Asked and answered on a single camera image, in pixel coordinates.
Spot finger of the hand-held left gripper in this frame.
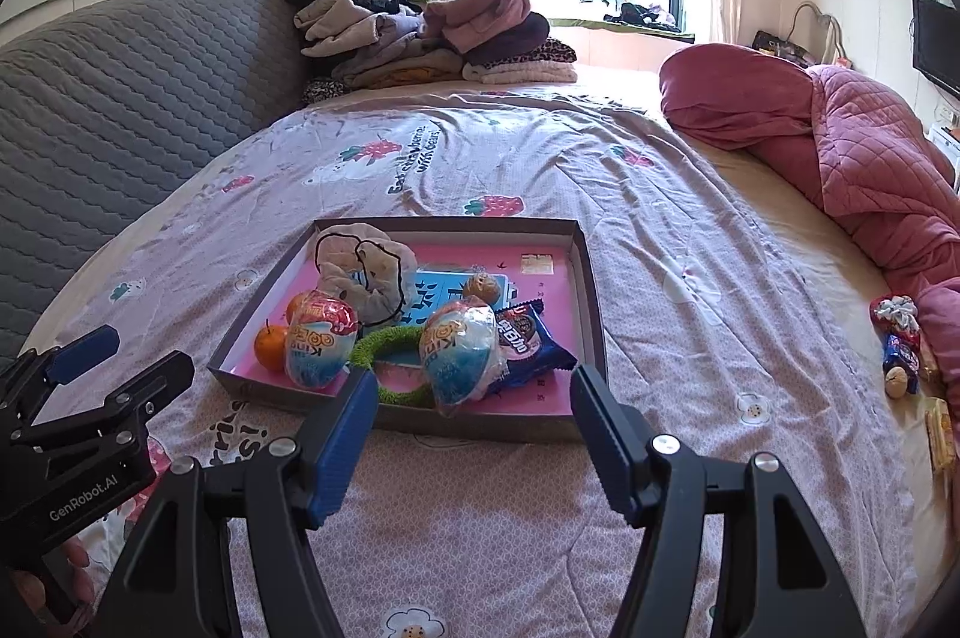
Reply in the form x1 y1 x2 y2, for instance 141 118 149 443
0 324 121 406
11 349 197 445

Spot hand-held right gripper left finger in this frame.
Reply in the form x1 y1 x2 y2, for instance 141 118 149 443
90 368 380 638

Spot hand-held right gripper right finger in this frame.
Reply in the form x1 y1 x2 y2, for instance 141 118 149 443
570 364 867 638

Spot green fuzzy scrunchie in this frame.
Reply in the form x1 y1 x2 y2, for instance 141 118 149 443
349 329 443 406

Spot toy egg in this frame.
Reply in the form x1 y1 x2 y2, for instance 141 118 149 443
420 299 511 418
283 294 359 391

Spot blue cookie packet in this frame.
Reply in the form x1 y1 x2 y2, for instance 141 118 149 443
480 300 578 395

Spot shallow brown cardboard box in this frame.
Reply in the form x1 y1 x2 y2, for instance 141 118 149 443
206 216 608 444

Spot white scrunchie with black trim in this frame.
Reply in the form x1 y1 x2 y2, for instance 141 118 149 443
313 223 417 331

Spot brown walnut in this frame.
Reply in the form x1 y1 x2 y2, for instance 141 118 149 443
461 272 503 303

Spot person's left hand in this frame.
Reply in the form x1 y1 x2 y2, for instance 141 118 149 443
9 535 96 618

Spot strawberry printed bed cover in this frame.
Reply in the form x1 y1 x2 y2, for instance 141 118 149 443
22 83 931 638

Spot pink and blue book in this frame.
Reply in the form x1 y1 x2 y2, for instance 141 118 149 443
262 240 582 418

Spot grey quilted headboard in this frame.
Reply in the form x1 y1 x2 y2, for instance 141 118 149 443
0 0 316 354

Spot beige bed sheet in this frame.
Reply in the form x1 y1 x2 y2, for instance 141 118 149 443
574 64 960 638

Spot small blue packet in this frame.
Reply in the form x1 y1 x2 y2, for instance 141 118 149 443
883 330 922 395

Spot red and white scrunchie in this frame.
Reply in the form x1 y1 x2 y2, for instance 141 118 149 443
870 295 920 335

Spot yellow snack packet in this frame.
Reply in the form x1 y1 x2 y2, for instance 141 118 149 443
924 398 957 474

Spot olive folded garment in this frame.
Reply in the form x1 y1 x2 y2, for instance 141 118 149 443
334 49 466 90

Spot cream folded garment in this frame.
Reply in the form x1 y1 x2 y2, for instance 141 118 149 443
461 59 578 85

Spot pink quilted blanket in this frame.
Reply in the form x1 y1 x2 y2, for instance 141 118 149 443
658 43 960 399

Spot beige garment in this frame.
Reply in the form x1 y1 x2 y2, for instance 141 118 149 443
294 0 391 55

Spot leopard print garment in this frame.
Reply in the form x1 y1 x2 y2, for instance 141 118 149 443
491 38 578 65

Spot dark maroon garment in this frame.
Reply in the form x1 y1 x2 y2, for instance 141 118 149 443
465 11 552 69

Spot green windowsill mat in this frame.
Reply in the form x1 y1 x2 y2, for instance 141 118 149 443
547 17 695 43

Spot dark clothes on windowsill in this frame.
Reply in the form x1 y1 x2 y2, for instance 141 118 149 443
604 4 683 33

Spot dark bag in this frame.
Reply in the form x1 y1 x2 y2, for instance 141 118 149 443
752 30 811 67

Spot pink fleece garment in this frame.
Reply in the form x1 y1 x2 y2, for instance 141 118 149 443
424 0 533 55

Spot black television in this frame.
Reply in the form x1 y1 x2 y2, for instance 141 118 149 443
911 0 960 99

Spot white hose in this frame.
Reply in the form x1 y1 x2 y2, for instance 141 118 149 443
791 2 845 65

